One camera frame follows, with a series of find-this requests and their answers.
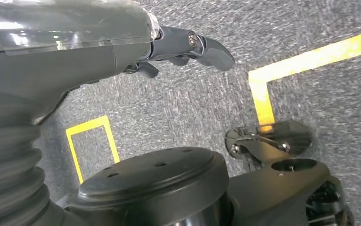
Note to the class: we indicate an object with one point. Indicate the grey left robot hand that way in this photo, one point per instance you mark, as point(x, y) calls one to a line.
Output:
point(58, 62)

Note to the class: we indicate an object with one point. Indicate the yellow floor tape square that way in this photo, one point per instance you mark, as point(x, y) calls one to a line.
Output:
point(88, 125)
point(324, 55)

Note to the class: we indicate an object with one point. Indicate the robot left leg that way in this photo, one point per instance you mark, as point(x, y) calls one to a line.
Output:
point(155, 174)

